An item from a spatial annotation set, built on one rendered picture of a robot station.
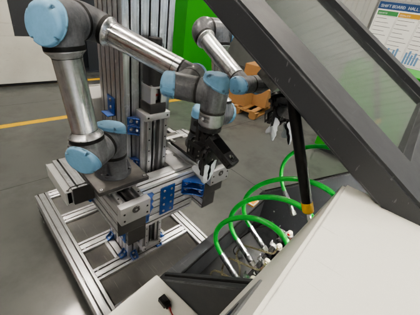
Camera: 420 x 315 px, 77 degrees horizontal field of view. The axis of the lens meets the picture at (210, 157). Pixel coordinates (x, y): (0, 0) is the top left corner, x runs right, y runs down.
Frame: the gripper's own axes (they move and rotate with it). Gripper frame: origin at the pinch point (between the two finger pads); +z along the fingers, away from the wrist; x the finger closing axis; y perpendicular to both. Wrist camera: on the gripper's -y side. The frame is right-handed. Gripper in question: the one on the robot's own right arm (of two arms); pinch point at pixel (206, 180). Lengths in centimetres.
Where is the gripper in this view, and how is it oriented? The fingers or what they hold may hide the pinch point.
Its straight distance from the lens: 89.3
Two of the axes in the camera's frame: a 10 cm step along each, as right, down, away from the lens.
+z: -1.4, 8.5, 5.1
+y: -7.6, -4.2, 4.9
